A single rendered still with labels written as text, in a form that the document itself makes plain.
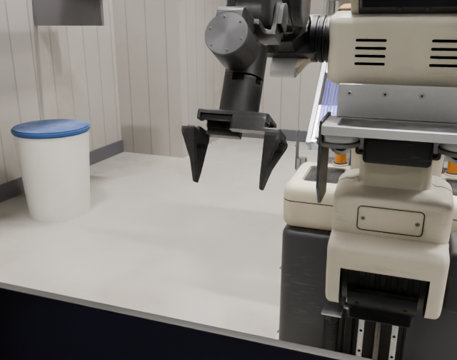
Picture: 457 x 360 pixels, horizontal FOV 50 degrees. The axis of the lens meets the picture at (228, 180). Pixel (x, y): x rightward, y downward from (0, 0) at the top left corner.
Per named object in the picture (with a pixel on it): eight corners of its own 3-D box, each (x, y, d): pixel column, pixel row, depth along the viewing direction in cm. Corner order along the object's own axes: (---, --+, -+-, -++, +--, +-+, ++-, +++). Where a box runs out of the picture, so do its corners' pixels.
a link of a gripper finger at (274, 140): (271, 188, 63) (281, 118, 64) (219, 181, 65) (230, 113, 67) (281, 195, 70) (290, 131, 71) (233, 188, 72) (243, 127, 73)
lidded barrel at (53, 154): (52, 196, 359) (43, 116, 341) (110, 203, 346) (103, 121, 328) (6, 219, 316) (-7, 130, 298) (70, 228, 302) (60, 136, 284)
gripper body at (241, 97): (265, 126, 65) (273, 73, 66) (194, 121, 68) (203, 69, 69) (275, 138, 71) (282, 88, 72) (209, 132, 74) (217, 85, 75)
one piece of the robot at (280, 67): (281, 66, 102) (281, 9, 97) (305, 67, 101) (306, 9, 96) (269, 78, 94) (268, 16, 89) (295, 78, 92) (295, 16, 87)
